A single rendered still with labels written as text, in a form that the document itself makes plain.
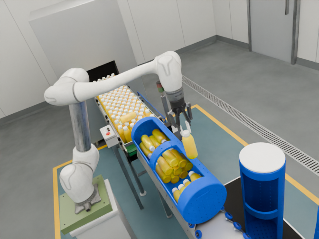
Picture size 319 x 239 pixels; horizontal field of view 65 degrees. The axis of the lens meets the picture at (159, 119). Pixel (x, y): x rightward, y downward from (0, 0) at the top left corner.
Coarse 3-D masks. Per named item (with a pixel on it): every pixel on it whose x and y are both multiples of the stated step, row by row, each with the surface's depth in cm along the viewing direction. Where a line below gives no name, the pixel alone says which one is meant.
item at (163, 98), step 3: (162, 99) 249; (165, 99) 251; (162, 102) 254; (165, 102) 252; (165, 105) 254; (165, 108) 255; (168, 108) 257; (165, 111) 259; (168, 111) 258; (168, 117) 262; (168, 120) 264; (171, 123) 267
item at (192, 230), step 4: (144, 160) 205; (152, 172) 191; (160, 184) 179; (168, 196) 169; (176, 208) 159; (180, 216) 154; (184, 220) 151; (188, 228) 146; (192, 228) 143; (192, 232) 143
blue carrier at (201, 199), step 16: (144, 128) 203; (160, 128) 183; (176, 144) 164; (192, 160) 149; (208, 176) 136; (192, 192) 129; (208, 192) 132; (224, 192) 138; (192, 208) 132; (208, 208) 138
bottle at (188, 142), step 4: (188, 136) 135; (184, 140) 136; (188, 140) 136; (192, 140) 137; (184, 144) 138; (188, 144) 137; (192, 144) 137; (184, 148) 142; (188, 148) 138; (192, 148) 139; (196, 148) 142; (188, 152) 140; (192, 152) 140; (196, 152) 142; (188, 156) 142; (192, 156) 141; (196, 156) 142
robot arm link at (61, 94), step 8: (64, 80) 127; (72, 80) 129; (48, 88) 126; (56, 88) 123; (64, 88) 122; (72, 88) 121; (48, 96) 124; (56, 96) 122; (64, 96) 122; (72, 96) 122; (56, 104) 126; (64, 104) 126
